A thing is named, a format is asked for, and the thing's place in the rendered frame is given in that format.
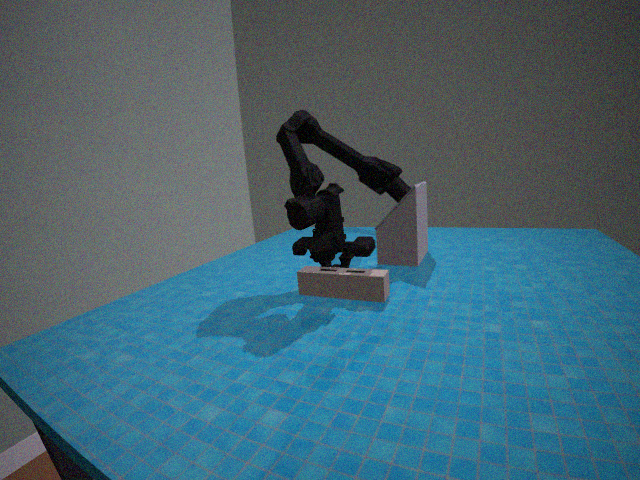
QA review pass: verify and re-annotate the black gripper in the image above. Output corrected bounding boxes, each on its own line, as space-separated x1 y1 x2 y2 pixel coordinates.
292 215 376 268

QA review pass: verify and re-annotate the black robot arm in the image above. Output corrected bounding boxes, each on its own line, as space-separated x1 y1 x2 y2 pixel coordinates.
276 110 411 262

